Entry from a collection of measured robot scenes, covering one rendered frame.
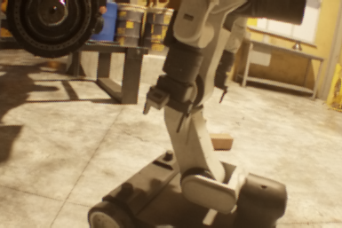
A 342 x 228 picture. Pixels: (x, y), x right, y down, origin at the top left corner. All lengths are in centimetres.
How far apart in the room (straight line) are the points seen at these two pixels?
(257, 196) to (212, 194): 15
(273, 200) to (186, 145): 36
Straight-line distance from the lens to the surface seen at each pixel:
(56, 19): 128
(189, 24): 53
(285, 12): 74
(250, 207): 85
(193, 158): 84
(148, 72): 387
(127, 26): 443
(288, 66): 660
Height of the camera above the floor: 76
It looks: 18 degrees down
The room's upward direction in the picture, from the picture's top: 9 degrees clockwise
